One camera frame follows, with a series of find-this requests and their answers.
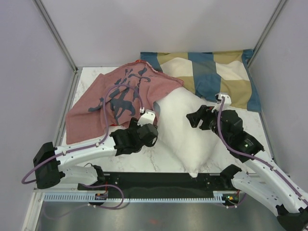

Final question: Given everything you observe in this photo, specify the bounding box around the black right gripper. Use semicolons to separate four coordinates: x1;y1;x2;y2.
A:
186;104;231;143

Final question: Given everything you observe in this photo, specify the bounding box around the white pillow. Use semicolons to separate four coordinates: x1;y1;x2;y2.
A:
154;87;222;178

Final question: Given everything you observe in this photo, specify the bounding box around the red patterned pillowcase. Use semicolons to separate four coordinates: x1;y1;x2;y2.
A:
65;61;184;144

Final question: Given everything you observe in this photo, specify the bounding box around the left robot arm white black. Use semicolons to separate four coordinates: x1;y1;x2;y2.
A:
33;118;158;190

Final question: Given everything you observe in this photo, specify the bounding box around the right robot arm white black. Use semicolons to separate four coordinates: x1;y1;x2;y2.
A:
186;105;308;231

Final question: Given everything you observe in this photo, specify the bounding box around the blue beige checkered pillow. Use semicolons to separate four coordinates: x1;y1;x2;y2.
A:
140;49;261;113

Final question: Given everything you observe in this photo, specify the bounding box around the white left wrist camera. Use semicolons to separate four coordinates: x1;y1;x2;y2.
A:
137;110;157;126

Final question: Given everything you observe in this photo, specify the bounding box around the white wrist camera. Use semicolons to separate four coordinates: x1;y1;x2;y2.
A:
137;110;157;126
215;92;231;106

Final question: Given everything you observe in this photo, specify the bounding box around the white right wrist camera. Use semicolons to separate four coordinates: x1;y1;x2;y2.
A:
215;92;231;106

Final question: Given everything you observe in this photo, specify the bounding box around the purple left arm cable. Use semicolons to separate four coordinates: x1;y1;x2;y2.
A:
21;84;145;185

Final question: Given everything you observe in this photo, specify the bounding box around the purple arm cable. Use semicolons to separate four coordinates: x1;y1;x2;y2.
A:
216;96;308;205
21;84;145;185

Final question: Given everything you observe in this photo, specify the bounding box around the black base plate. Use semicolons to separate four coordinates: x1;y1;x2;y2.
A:
93;172;236;198

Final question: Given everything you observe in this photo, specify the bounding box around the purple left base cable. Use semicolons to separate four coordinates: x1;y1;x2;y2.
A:
43;184;125;221

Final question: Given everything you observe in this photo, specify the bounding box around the white slotted cable duct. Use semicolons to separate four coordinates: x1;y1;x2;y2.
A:
42;191;248;203

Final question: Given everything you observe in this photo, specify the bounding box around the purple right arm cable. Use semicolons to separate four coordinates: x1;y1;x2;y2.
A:
216;96;308;205

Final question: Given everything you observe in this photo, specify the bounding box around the right aluminium frame post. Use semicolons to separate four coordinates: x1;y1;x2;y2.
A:
247;0;289;68

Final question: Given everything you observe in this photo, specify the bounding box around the aluminium frame post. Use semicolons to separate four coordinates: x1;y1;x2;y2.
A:
33;0;78;73
247;0;289;68

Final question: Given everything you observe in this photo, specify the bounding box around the left aluminium frame post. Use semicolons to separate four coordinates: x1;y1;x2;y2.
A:
33;0;78;73

